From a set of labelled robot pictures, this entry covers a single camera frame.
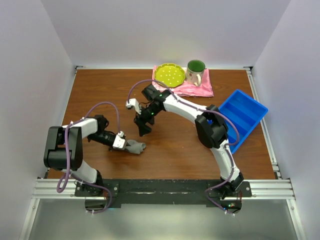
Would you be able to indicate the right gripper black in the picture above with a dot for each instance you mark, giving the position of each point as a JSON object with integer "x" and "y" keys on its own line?
{"x": 140, "y": 121}

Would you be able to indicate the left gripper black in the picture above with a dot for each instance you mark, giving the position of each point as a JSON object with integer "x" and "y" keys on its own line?
{"x": 110, "y": 148}

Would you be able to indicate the grey sock black stripes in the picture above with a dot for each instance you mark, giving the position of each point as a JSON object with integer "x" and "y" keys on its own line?
{"x": 137, "y": 149}

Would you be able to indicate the blue plastic divided bin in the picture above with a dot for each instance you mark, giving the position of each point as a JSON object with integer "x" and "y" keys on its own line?
{"x": 244, "y": 112}

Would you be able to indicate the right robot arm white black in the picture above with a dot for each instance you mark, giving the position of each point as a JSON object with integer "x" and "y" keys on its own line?
{"x": 210, "y": 123}

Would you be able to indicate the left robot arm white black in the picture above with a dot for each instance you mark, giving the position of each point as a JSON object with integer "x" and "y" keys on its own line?
{"x": 64, "y": 151}

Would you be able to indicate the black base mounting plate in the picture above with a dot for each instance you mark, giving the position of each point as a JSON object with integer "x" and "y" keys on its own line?
{"x": 163, "y": 192}

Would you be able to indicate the yellow-green dotted plate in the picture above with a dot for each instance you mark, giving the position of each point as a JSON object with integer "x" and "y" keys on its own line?
{"x": 170, "y": 74}

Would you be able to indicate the pink folded cloth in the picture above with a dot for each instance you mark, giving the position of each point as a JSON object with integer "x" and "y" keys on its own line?
{"x": 189, "y": 90}

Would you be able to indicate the cream mug green inside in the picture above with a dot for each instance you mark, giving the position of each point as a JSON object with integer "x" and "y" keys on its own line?
{"x": 194, "y": 72}

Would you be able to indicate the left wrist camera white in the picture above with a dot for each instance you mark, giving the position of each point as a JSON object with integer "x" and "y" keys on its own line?
{"x": 119, "y": 142}

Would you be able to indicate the aluminium frame rail front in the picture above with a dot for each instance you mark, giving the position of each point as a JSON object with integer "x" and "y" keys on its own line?
{"x": 45, "y": 189}

